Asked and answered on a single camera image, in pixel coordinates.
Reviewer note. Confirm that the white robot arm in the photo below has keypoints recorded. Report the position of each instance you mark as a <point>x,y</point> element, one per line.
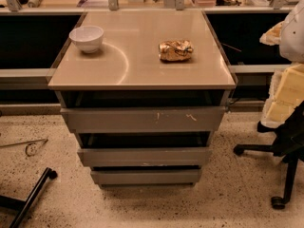
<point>291,47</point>

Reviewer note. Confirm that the black stand leg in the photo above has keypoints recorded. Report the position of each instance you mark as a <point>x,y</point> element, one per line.
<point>22,206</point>

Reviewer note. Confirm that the grey middle drawer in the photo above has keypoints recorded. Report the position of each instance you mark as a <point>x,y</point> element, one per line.
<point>174,156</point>

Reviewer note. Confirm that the grey drawer cabinet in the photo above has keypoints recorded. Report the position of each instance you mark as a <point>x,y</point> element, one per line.
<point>127,72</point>

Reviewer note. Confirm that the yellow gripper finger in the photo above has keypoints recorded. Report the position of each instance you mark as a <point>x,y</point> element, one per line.
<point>287,93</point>
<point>272,36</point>

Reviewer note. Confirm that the white bowl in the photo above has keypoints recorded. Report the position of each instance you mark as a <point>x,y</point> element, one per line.
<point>87,39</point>

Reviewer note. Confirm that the grey drawer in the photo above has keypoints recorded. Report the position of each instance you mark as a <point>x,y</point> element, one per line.
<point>174,156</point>
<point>143,120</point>
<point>146,177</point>

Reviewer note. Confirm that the grey bottom drawer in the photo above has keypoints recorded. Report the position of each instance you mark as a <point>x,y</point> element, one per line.
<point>146,177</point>

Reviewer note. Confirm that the grey top drawer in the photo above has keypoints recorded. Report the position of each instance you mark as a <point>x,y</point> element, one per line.
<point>143,120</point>

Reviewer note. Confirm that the crumpled gold chip bag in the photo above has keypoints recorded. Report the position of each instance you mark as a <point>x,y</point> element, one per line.
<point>177,50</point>

